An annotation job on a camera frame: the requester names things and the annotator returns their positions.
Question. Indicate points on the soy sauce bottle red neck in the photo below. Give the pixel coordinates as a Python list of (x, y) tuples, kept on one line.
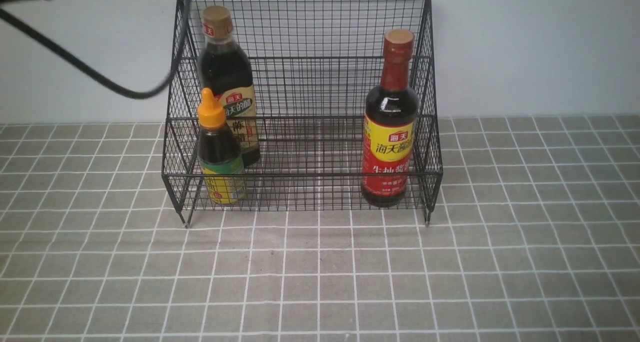
[(391, 110)]

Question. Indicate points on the small oyster sauce bottle orange cap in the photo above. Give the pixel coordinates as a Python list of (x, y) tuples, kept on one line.
[(219, 153)]

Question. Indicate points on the large vinegar bottle gold cap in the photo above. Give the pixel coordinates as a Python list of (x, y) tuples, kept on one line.
[(224, 67)]

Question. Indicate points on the black wire mesh shelf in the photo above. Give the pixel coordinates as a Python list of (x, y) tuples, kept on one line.
[(314, 62)]

